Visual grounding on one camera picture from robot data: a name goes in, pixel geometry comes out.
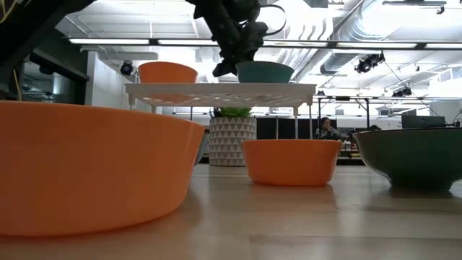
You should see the round black wall lamp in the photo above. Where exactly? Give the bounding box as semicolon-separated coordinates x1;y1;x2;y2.
120;60;135;77

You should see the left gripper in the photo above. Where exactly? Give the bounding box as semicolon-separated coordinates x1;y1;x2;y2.
186;0;269;77

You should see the black computer monitor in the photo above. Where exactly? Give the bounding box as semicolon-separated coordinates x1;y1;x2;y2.
401;115;447;129

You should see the orange plastic mini bowl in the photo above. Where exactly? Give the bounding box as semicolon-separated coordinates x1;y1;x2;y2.
138;61;199;85
240;139;342;187
0;100;206;238

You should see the grey triangle-pattern plant pot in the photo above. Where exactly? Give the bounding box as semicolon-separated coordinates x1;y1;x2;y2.
209;116;258;167

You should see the background black metal stand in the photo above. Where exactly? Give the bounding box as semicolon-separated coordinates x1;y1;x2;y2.
317;95;371;140

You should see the green succulent plant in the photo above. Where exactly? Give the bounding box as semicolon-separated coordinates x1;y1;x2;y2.
212;106;253;118

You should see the person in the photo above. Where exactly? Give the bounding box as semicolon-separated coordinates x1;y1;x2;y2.
314;116;350;142

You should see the white wire shelf rack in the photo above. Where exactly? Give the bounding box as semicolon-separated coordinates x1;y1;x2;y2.
125;82;318;140

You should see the yellow cable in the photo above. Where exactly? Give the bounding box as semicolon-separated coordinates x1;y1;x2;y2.
0;0;22;102

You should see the ceiling light bar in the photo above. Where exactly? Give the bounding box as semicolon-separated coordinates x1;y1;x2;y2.
68;38;462;51

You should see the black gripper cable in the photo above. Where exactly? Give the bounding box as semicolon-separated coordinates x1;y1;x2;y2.
259;3;287;37

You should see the black ceiling spotlight cluster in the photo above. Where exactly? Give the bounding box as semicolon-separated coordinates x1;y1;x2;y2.
391;86;413;98
354;52;386;74

